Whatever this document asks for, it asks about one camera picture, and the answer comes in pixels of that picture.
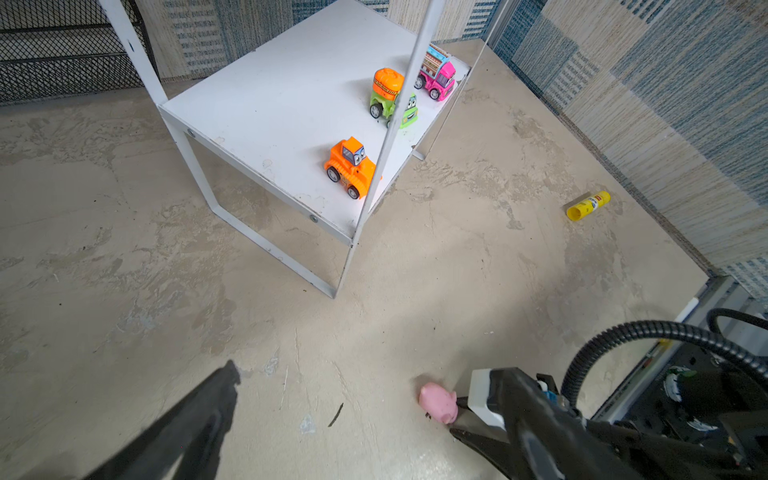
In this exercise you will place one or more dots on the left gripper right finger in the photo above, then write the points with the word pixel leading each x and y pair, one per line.
pixel 544 440

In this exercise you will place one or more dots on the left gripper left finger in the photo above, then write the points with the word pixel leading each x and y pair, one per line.
pixel 188 438

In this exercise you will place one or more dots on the yellow tube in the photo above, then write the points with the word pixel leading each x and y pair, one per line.
pixel 589 205

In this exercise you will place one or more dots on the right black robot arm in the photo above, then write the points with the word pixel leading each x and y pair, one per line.
pixel 706 419

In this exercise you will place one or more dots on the white two-tier shelf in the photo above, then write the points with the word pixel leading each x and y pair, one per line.
pixel 275 113

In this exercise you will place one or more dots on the black wire rack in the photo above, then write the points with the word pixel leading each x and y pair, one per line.
pixel 56 49

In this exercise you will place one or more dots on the orange toy car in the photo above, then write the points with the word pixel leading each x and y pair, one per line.
pixel 349 165

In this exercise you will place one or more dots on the green toy car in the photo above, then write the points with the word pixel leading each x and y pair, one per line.
pixel 386 88

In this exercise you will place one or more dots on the pink toy truck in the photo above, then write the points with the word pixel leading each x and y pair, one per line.
pixel 437 74

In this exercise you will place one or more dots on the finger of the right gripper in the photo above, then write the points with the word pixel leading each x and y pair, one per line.
pixel 491 443

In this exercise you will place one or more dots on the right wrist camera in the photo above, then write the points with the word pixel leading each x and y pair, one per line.
pixel 484 393

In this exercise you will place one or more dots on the pink pig toy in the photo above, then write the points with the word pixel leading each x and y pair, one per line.
pixel 438 403

